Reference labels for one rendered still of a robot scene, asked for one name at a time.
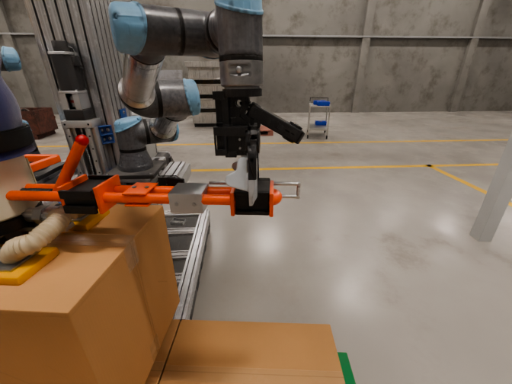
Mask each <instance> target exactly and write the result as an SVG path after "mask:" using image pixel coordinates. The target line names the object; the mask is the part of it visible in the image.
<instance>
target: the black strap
mask: <svg viewBox="0 0 512 384"><path fill-rule="evenodd" d="M33 142H34V136H33V134H32V132H31V129H30V125H28V124H26V123H23V125H22V126H19V127H16V128H14V129H10V130H3V131H0V153H4V152H10V151H13V150H16V149H21V148H24V147H26V146H28V145H30V144H32V143H33Z"/></svg>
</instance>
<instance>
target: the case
mask: <svg viewBox="0 0 512 384"><path fill-rule="evenodd" d="M124 205H125V204H116V205H114V206H113V207H111V208H110V209H109V211H110V213H109V214H108V215H106V216H105V217H104V218H103V219H102V220H101V221H99V222H98V223H97V224H96V225H94V226H93V227H92V228H90V229H89V230H88V231H71V230H69V231H68V232H61V234H60V235H58V237H56V238H55V240H52V242H51V243H49V244H47V247H56V248H58V250H59V254H58V255H57V256H56V257H55V258H54V259H52V260H51V261H50V262H49V263H48V264H46V265H45V266H44V267H42V268H41V269H40V270H39V271H37V272H36V273H35V274H34V275H33V276H32V277H30V278H29V279H28V280H26V281H25V282H24V283H23V284H21V285H19V286H15V285H0V384H145V383H146V380H147V378H148V375H149V372H150V370H151V368H152V365H153V363H154V361H155V358H156V356H157V354H158V351H159V349H160V347H161V345H162V342H163V340H164V338H165V335H166V333H167V330H168V328H169V325H170V324H171V320H172V319H173V316H174V314H175V311H176V309H177V307H178V304H179V302H180V299H179V294H178V286H177V281H176V277H175V272H174V265H173V260H172V256H171V247H170V243H169V238H168V230H167V226H166V221H165V213H164V209H163V206H162V205H149V206H148V207H145V206H124Z"/></svg>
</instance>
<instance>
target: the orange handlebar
mask: <svg viewBox="0 0 512 384"><path fill-rule="evenodd" d="M24 157H25V158H28V161H29V162H32V163H30V166H31V168H32V171H33V172H35V171H38V170H40V169H42V168H46V167H48V166H51V165H54V164H56V163H58V162H61V159H60V157H59V155H51V154H26V155H24ZM157 184H158V183H142V182H136V183H135V184H134V185H116V186H115V187H114V193H111V192H105V193H104V194H103V201H104V202H105V203H126V204H125V205H124V206H145V207H148V206H149V205H150V204H151V203H163V204H169V199H168V193H169V192H170V191H171V190H172V188H173V187H174V186H156V185H157ZM54 186H55V184H26V185H25V188H47V189H48V188H49V189H50V188H52V189H53V188H54ZM231 189H232V187H208V188H207V194H204V195H203V198H202V201H201V202H202V204H203V205H230V195H229V194H230V192H231ZM5 196H6V198H7V199H8V200H22V201H58V202H61V200H60V198H59V195H58V192H57V191H29V190H11V191H9V192H7V193H6V195H5ZM281 200H282V193H281V192H280V191H279V190H278V189H274V205H277V204H278V203H279V202H280V201H281Z"/></svg>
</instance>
